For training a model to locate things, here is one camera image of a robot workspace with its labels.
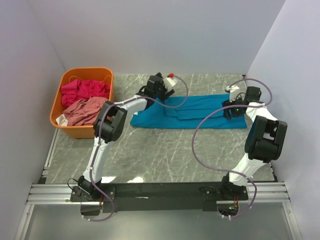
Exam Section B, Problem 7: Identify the blue t shirt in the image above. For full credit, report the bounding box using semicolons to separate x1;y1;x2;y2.
130;94;247;129

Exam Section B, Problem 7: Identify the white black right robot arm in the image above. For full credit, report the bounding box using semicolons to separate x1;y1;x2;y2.
219;85;288;200

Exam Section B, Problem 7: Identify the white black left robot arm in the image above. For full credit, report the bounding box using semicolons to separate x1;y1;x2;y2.
77;73;178;201

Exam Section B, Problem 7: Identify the orange plastic laundry basket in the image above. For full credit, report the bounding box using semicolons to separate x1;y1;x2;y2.
49;67;116;139

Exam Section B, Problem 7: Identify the dusty pink t shirt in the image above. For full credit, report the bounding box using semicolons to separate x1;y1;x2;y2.
62;96;108;126

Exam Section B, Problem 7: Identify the magenta t shirt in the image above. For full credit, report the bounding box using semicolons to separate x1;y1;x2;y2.
60;79;111;108

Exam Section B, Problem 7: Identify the white cloth in basket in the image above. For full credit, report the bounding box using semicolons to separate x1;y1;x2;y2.
55;114;68;127

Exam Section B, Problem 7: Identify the black base crossbeam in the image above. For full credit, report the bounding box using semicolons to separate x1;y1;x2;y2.
70;182;249;213

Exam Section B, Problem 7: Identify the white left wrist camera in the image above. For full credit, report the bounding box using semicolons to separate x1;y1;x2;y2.
163;73;178;91

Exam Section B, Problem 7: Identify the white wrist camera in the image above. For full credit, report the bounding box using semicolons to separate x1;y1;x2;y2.
163;73;178;91
225;85;241;102

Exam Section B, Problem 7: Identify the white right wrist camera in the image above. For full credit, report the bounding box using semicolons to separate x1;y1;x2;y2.
225;85;241;102

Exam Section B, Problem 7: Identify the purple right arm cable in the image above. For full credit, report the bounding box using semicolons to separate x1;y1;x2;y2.
191;78;273;218

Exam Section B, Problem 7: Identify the aluminium frame rail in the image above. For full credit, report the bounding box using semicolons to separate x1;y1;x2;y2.
15;130;303;240

